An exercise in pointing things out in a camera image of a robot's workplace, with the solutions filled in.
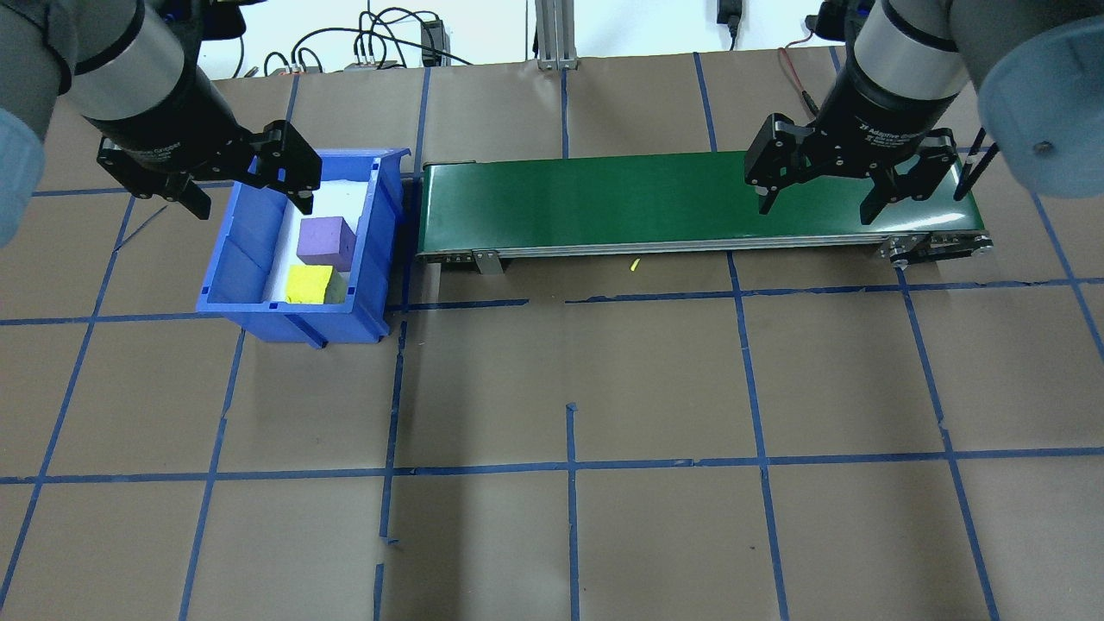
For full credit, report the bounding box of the blue plastic bin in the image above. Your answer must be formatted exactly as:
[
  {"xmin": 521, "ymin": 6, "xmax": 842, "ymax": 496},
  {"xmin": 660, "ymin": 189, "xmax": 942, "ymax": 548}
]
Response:
[{"xmin": 197, "ymin": 147, "xmax": 412, "ymax": 348}]

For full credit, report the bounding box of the white foam pad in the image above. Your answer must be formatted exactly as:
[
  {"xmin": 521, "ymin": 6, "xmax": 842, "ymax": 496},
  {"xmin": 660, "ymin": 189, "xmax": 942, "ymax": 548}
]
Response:
[{"xmin": 263, "ymin": 179, "xmax": 372, "ymax": 304}]

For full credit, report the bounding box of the thin red cable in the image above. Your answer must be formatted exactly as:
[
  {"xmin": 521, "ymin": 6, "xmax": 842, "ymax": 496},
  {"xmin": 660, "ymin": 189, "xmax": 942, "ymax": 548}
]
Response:
[{"xmin": 779, "ymin": 39, "xmax": 818, "ymax": 117}]

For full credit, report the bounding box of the aluminium frame post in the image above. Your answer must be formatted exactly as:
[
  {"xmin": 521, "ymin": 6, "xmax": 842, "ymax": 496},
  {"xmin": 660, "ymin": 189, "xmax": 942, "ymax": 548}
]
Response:
[{"xmin": 535, "ymin": 0, "xmax": 580, "ymax": 70}]

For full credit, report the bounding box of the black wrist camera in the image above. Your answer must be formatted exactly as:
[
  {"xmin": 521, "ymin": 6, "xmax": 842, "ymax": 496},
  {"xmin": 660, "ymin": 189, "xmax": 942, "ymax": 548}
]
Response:
[
  {"xmin": 806, "ymin": 0, "xmax": 868, "ymax": 44},
  {"xmin": 168, "ymin": 0, "xmax": 268, "ymax": 42}
]

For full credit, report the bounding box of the purple foam block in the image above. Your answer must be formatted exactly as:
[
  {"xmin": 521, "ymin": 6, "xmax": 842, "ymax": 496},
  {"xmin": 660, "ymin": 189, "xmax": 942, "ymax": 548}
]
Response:
[{"xmin": 297, "ymin": 216, "xmax": 359, "ymax": 270}]

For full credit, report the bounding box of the green conveyor belt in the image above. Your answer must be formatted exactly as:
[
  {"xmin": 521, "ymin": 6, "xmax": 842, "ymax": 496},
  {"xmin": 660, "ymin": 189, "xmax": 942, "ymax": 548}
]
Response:
[{"xmin": 416, "ymin": 151, "xmax": 994, "ymax": 275}]

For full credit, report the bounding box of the yellow foam block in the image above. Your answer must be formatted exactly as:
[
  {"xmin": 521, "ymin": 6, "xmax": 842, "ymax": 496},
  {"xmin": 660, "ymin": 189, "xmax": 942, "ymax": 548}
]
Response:
[{"xmin": 285, "ymin": 265, "xmax": 350, "ymax": 305}]

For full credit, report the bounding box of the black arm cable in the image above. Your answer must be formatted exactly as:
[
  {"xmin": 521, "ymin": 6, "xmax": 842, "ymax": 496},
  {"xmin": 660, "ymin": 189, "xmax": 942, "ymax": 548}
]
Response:
[{"xmin": 953, "ymin": 128, "xmax": 1001, "ymax": 204}]

